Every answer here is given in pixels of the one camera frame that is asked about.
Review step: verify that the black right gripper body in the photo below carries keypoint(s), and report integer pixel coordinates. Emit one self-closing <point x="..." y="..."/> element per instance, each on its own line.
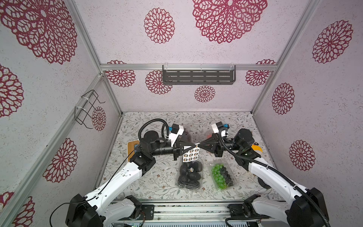
<point x="219" y="145"/>

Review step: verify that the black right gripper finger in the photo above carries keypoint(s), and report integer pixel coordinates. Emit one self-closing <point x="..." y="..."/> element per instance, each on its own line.
<point x="209" y="150"/>
<point x="208" y="143"/>

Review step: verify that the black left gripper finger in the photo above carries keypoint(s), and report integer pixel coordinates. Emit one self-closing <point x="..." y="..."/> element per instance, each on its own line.
<point x="189" y="153"/>
<point x="187" y="145"/>

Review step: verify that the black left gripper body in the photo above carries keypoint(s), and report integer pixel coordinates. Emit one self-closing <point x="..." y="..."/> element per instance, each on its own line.
<point x="176" y="150"/>

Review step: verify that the sticker label sheet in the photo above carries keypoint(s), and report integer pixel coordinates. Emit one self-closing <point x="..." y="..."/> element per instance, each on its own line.
<point x="190" y="159"/>

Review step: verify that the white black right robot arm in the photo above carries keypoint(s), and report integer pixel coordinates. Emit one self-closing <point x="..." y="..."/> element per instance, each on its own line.
<point x="240" y="148"/>

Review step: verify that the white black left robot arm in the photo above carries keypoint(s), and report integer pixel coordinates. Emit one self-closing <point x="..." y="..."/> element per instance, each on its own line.
<point x="97" y="208"/>

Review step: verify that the clear box purple grapes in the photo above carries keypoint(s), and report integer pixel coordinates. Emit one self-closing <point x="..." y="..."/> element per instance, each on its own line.
<point x="186" y="135"/>

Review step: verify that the clear box green grapes blueberries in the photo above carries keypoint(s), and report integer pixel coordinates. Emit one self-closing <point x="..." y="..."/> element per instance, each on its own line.
<point x="222" y="175"/>

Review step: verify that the yellow red plush toy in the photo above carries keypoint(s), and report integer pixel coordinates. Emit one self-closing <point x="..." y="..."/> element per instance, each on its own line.
<point x="257" y="148"/>

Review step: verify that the white wooden tissue box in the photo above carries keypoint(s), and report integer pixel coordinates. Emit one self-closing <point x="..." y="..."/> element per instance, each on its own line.
<point x="131" y="145"/>

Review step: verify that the black round alarm clock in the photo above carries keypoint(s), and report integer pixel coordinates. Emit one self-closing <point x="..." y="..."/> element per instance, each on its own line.
<point x="263" y="184"/>

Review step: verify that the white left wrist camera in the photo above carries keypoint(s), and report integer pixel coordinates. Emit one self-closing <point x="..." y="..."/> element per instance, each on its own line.
<point x="174" y="132"/>

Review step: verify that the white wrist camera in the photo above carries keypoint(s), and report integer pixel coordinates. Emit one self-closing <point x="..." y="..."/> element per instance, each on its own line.
<point x="174" y="132"/>
<point x="220" y="127"/>

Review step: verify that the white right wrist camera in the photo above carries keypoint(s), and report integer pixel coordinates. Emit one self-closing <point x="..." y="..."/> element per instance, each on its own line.
<point x="220" y="127"/>

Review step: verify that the aluminium mounting rail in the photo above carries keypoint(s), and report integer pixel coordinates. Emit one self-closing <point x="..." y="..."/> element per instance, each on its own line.
<point x="191" y="211"/>

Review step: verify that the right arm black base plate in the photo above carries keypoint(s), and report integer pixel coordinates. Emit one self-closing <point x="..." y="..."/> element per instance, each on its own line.
<point x="242" y="211"/>

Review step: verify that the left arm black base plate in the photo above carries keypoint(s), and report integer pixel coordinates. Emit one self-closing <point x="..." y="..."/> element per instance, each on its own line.
<point x="144" y="212"/>

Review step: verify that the grey metal wall shelf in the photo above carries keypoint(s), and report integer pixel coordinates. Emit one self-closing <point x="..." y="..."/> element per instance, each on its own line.
<point x="199" y="77"/>

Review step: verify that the black wire wall rack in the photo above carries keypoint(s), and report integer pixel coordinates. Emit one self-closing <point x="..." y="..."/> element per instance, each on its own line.
<point x="81" y="112"/>

